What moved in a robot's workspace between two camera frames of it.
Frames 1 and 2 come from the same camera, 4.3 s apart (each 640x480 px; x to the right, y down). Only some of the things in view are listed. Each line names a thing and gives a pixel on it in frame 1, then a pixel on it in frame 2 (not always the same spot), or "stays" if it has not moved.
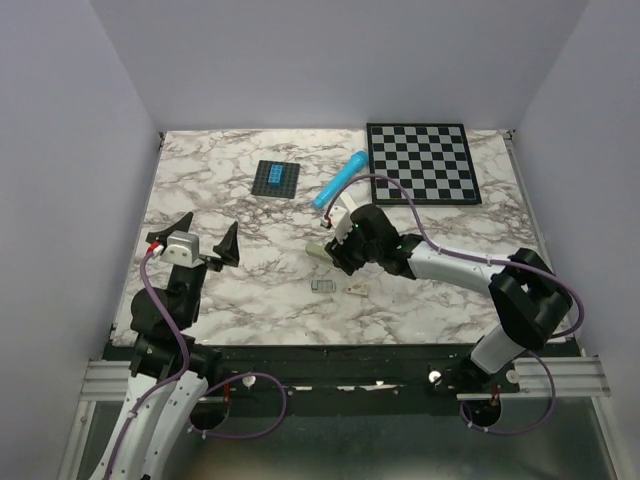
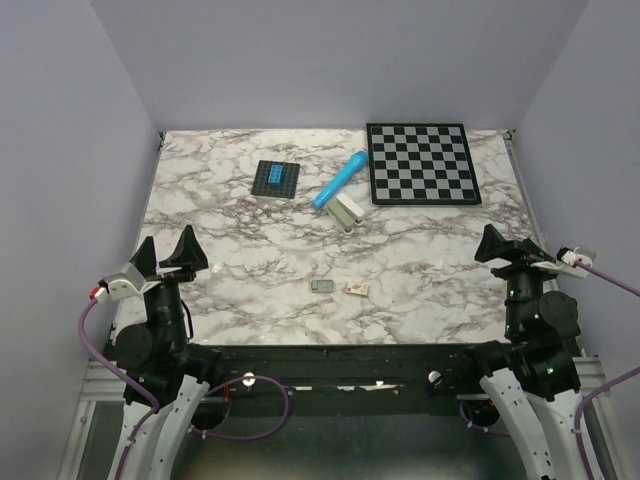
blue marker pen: [352, 166] stays
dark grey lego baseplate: [288, 189] stays
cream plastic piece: [319, 252] -> [340, 217]
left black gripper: [228, 248] -> [188, 255]
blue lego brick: [276, 175] stays
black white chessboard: [431, 163] stays
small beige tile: [359, 289] stays
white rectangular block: [341, 222] -> [567, 256]
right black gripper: [340, 252] -> [494, 244]
